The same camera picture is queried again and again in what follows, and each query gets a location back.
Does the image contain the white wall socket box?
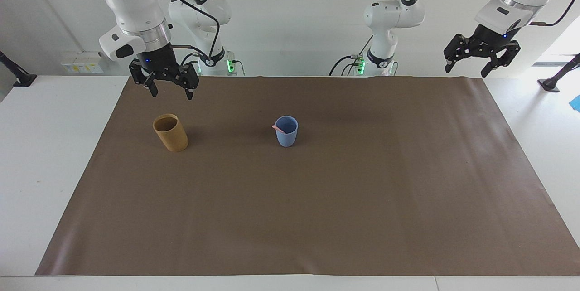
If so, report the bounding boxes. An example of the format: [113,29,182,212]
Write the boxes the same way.
[61,51,104,74]

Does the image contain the black stand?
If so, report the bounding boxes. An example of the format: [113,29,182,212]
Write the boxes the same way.
[537,53,580,92]
[0,50,38,88]

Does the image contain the blue cup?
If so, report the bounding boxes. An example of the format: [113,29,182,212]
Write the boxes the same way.
[275,116,299,148]

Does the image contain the yellow-brown cup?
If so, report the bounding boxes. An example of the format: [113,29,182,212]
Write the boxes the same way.
[153,113,189,153]

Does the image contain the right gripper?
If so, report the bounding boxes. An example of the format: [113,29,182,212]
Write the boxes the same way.
[129,43,200,101]

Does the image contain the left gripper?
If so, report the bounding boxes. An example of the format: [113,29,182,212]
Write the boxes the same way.
[444,23,522,78]

